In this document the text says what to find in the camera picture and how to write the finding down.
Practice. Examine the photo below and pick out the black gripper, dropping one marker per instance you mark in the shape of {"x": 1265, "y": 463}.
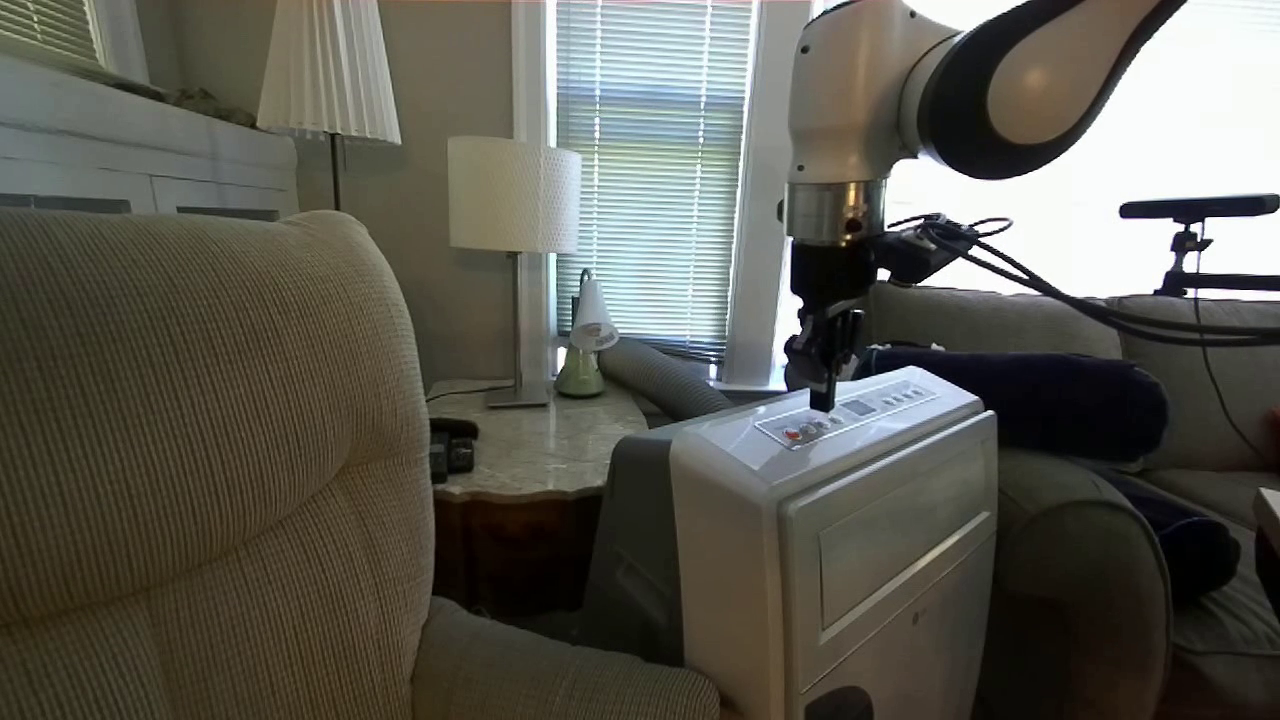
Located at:
{"x": 831, "y": 291}

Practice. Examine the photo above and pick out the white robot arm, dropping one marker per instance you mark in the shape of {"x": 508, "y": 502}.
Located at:
{"x": 878, "y": 80}

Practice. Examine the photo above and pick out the white portable air conditioner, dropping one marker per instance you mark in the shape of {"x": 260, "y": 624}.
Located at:
{"x": 839, "y": 563}

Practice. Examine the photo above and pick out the green white desk lamp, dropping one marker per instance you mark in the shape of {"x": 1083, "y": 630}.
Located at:
{"x": 589, "y": 337}

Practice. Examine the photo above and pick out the dark navy blanket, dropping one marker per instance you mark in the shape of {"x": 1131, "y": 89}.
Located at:
{"x": 1090, "y": 410}

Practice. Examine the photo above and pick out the white window blinds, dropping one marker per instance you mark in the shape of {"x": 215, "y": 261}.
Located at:
{"x": 650, "y": 92}

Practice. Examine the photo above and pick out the white cylinder shade table lamp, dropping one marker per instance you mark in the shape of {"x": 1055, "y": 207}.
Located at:
{"x": 520, "y": 202}

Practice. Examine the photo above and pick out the grey green sofa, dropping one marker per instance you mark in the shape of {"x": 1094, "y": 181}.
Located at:
{"x": 1083, "y": 615}

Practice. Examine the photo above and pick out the black remote controls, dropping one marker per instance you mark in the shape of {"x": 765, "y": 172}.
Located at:
{"x": 452, "y": 449}

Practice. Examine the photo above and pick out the white pleated shade floor lamp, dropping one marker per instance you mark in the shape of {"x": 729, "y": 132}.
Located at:
{"x": 328, "y": 74}

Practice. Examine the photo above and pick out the white built-in cabinet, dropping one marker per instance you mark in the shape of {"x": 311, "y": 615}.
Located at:
{"x": 101, "y": 149}

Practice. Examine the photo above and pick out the black camera on tripod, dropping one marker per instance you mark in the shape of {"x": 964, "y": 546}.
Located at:
{"x": 1190, "y": 238}

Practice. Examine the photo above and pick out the beige corduroy armchair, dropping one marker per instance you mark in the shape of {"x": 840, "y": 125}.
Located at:
{"x": 216, "y": 497}

